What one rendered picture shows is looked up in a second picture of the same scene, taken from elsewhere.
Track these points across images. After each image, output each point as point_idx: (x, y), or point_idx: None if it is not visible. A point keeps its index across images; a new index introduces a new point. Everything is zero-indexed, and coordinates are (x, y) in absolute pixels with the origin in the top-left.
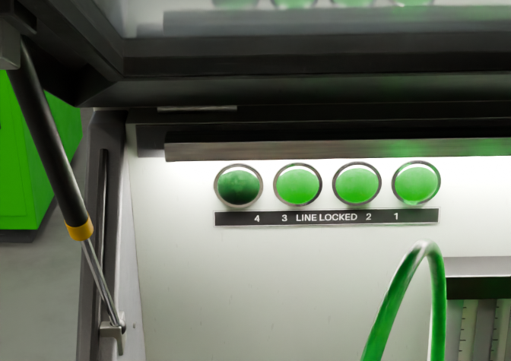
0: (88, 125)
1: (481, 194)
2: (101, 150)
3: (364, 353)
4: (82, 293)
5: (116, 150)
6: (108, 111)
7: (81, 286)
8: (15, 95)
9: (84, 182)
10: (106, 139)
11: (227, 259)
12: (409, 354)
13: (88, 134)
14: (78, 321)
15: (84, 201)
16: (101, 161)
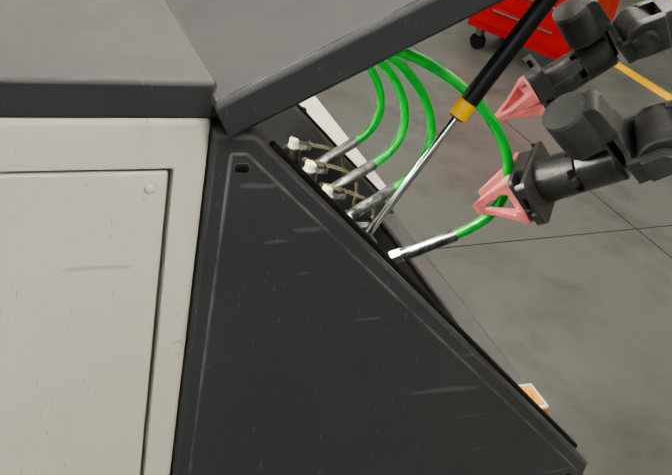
0: (253, 136)
1: None
2: (276, 143)
3: (446, 70)
4: (361, 238)
5: (265, 138)
6: (215, 127)
7: (357, 235)
8: None
9: (293, 178)
10: (261, 136)
11: None
12: None
13: (262, 142)
14: (375, 254)
15: (308, 188)
16: (283, 150)
